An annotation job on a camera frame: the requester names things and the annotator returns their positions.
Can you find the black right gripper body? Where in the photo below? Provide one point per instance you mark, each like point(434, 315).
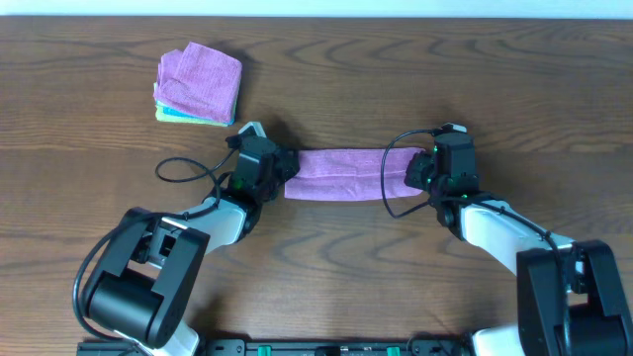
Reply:
point(419, 174)

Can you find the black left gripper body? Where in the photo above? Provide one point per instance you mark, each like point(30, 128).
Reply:
point(284, 168)

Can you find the purple cloth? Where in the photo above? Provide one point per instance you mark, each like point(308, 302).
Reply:
point(195, 64)
point(351, 175)

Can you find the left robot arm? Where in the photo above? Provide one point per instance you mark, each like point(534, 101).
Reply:
point(135, 284)

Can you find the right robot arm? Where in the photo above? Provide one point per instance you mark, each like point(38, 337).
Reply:
point(570, 298)

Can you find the folded purple cloth on stack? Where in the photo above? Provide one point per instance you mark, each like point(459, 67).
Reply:
point(195, 64)

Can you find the folded blue cloth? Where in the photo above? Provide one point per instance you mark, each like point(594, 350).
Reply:
point(168, 114)

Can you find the folded light green cloth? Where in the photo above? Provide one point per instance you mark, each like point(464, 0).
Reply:
point(219, 91)

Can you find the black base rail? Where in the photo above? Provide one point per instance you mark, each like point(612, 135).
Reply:
point(424, 346)

